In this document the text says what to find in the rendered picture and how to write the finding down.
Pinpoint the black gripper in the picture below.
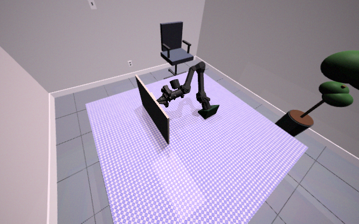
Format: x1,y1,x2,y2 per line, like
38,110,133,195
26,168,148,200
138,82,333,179
157,87,177,108

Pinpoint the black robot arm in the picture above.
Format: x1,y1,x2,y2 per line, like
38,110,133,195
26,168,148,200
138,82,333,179
170,61,212,110

